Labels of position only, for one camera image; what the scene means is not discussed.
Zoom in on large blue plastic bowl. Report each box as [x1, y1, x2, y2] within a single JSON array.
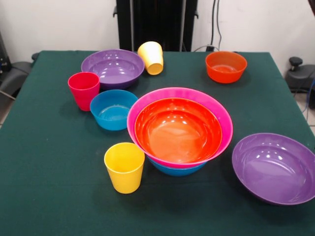
[[147, 157, 207, 177]]

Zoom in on red plastic cup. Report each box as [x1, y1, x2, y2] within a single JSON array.
[[67, 71, 101, 112]]

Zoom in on blue cable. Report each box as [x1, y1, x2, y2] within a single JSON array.
[[304, 78, 315, 121]]

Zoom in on dark green tablecloth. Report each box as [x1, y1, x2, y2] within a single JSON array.
[[0, 50, 315, 236]]

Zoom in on black equipment base with knob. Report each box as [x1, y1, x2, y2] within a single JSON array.
[[284, 57, 315, 93]]

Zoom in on small orange plastic bowl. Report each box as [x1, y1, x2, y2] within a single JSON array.
[[205, 51, 248, 84]]

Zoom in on black wall cable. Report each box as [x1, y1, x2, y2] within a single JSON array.
[[216, 0, 222, 49], [210, 0, 216, 48]]

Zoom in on black padded equipment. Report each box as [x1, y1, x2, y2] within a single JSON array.
[[0, 61, 34, 99]]

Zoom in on dark device box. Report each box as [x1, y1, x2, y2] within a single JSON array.
[[0, 31, 10, 72]]

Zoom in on yellow plastic cup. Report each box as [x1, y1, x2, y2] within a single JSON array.
[[137, 41, 164, 66], [103, 142, 146, 194], [144, 58, 164, 76]]

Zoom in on small blue plastic bowl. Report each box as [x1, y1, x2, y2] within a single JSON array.
[[90, 89, 139, 131]]

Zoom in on grey cable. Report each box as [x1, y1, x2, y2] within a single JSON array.
[[192, 45, 221, 53]]

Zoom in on large orange plastic bowl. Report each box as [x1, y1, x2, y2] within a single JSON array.
[[134, 97, 223, 164]]

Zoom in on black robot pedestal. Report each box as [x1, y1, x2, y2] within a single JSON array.
[[113, 0, 199, 52]]

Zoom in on purple plastic bowl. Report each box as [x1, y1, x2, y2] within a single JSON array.
[[232, 133, 315, 206], [81, 49, 145, 89]]

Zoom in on pink plastic bowl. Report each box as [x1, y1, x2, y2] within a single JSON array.
[[126, 87, 234, 169]]

